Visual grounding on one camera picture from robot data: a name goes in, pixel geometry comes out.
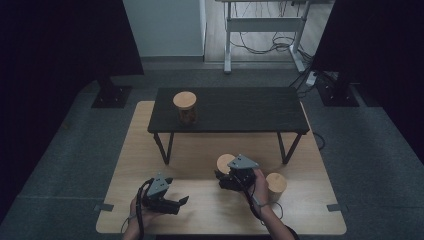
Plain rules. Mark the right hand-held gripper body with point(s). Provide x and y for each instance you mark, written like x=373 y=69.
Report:
x=241 y=166

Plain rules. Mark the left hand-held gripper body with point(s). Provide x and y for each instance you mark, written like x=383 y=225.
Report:
x=159 y=196

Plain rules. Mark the wooden cylinder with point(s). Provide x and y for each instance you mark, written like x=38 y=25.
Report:
x=276 y=183
x=224 y=163

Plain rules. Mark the black shelf with metal legs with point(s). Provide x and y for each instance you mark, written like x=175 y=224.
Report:
x=250 y=110

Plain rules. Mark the glass jar of brown spice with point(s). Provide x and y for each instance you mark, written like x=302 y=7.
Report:
x=185 y=100

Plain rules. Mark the person's left hand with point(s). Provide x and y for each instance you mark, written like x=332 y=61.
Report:
x=146 y=216

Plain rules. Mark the person's right hand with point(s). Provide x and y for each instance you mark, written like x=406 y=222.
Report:
x=260 y=190

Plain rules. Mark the grey tape strip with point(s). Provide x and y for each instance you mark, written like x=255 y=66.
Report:
x=104 y=207
x=337 y=207

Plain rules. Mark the black stand base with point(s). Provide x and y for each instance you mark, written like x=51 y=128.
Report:
x=336 y=95
x=111 y=96

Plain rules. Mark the white power strip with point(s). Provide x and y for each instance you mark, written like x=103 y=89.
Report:
x=311 y=79

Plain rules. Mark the white cabinet panel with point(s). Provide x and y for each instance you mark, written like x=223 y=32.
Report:
x=163 y=28

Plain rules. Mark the white desk frame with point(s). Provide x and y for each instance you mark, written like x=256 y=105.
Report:
x=265 y=25

